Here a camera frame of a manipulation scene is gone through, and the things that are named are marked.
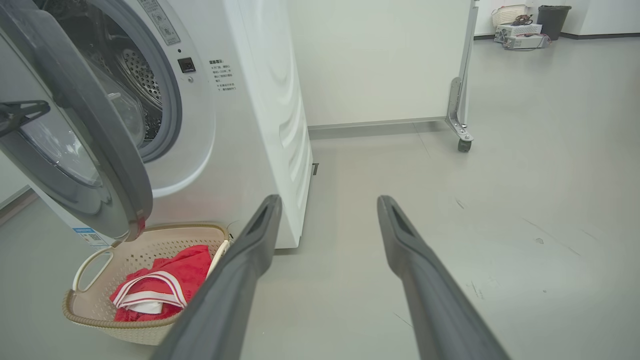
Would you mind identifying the white perforated basket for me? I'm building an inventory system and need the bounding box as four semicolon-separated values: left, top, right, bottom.
491;4;530;27

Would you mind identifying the black trash bin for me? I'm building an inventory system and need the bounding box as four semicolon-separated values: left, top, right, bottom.
536;5;572;41

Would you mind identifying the red and white garment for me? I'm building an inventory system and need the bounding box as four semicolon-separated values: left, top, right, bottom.
110;244;213;323

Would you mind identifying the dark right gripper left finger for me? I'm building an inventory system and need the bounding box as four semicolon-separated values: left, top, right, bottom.
152;195;283;360

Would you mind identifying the cream basket with brown rim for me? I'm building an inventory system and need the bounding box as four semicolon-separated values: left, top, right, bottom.
62;222;232;347

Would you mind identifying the blue energy label sticker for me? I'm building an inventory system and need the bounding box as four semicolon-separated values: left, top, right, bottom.
72;227;109;251

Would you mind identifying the grey warning sticker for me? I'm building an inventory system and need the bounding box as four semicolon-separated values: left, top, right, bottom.
137;0;182;47

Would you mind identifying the white vented electronics box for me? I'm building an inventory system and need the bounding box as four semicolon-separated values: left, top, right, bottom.
495;23;544;44

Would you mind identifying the grey electronics box with wires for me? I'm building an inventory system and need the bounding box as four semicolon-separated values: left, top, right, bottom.
502;33;552;51

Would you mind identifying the grey washing machine door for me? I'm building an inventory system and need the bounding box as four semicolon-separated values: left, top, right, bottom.
0;0;154;244

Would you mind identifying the white front-load washing machine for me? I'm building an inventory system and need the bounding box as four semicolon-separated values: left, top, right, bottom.
0;0;314;251

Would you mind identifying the black text sticker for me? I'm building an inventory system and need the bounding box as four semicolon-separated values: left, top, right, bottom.
209;60;237;94

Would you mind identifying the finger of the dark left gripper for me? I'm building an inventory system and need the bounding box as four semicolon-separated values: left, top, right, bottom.
0;100;51;139

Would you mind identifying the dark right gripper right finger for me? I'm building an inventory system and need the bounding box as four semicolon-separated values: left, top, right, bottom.
376;195;511;360

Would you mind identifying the white partition panel on casters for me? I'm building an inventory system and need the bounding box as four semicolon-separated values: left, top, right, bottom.
287;0;481;154

